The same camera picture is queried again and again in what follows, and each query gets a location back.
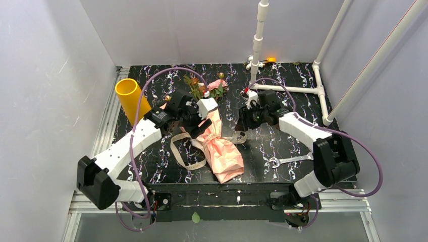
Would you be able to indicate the silver open-end wrench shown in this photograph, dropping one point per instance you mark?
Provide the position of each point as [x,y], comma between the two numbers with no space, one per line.
[278,162]

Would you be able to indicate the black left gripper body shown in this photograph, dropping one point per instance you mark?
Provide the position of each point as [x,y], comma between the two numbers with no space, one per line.
[195,121]

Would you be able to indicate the cream ribbon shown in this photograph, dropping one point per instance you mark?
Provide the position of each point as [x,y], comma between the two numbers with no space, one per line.
[183,150]

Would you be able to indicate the pink rose bouquet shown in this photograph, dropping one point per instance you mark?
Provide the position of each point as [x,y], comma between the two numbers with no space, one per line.
[216,89]

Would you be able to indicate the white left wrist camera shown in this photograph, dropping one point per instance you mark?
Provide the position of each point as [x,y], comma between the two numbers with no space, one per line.
[205,106]

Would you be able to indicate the pink wrapping paper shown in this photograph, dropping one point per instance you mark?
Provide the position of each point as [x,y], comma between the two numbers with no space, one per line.
[220,153]

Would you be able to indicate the orange round object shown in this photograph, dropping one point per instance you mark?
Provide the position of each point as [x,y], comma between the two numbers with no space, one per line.
[270,60]

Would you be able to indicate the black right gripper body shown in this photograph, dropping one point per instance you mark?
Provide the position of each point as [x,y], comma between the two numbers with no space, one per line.
[246,118]

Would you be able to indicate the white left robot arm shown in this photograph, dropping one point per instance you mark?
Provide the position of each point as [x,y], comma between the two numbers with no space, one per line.
[97,177]

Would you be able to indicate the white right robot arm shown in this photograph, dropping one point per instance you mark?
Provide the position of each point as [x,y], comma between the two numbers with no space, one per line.
[334,158]

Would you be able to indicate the green fallen leaf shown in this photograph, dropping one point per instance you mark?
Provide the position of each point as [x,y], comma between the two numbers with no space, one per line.
[195,217]

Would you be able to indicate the yellow cylindrical vase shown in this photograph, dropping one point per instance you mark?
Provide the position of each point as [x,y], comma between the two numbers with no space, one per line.
[128,92]

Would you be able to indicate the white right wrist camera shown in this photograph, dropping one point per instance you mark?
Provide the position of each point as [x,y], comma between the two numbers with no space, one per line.
[251,98]

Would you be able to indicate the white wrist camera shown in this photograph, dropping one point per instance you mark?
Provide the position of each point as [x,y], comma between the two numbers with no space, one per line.
[251,98]
[205,106]

